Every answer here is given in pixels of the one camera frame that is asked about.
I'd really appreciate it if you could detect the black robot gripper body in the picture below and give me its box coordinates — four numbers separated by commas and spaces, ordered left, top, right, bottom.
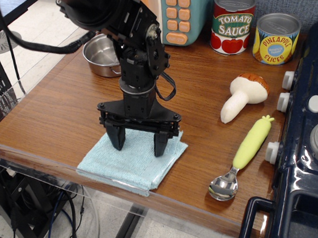
97, 86, 181, 138

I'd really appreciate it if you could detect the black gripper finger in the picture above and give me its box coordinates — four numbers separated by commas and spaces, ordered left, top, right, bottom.
153, 131, 168, 157
105, 122, 126, 151

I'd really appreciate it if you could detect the light blue cloth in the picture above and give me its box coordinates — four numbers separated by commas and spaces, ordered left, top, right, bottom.
76, 129, 188, 197

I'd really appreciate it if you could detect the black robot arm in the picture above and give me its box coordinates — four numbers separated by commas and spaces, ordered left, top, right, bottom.
59, 0, 181, 157

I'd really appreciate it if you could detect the stainless steel pot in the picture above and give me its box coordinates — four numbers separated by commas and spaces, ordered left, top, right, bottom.
82, 34, 121, 78

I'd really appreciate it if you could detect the black table leg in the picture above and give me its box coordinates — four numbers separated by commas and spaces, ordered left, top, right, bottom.
115, 206, 144, 238

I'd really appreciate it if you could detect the plush toy mushroom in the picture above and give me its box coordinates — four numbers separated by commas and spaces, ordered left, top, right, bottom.
220, 73, 270, 124

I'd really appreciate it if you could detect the toy microwave oven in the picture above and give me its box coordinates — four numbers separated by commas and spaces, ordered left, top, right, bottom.
141, 0, 213, 46

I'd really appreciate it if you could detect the tomato sauce can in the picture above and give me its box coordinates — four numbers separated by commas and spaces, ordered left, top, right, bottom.
210, 0, 256, 55

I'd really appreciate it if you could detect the round floor vent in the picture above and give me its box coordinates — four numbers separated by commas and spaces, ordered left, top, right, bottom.
0, 31, 17, 52

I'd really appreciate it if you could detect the pineapple slices can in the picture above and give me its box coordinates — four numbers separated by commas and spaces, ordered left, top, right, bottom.
252, 13, 302, 66

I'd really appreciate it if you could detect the dark blue toy stove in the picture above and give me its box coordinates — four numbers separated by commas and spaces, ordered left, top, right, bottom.
239, 22, 318, 238

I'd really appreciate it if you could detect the green handled metal spoon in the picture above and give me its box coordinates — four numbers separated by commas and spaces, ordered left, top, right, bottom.
208, 115, 275, 201

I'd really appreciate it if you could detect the blue floor cable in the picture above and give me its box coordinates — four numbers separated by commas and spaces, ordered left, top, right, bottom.
43, 189, 79, 238

